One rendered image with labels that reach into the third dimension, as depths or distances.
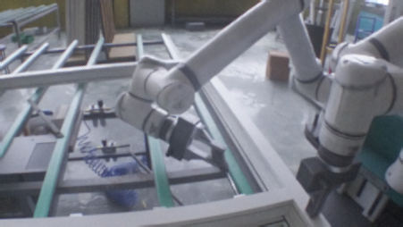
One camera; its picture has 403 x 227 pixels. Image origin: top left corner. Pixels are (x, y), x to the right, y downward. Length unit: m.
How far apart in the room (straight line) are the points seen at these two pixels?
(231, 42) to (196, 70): 0.12
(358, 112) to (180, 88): 0.40
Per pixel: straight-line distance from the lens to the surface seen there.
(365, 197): 1.67
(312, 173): 0.51
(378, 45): 0.66
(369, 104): 0.46
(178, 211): 0.60
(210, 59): 0.70
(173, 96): 0.65
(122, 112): 0.83
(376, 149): 1.42
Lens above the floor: 1.39
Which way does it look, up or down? 29 degrees down
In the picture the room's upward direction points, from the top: 3 degrees clockwise
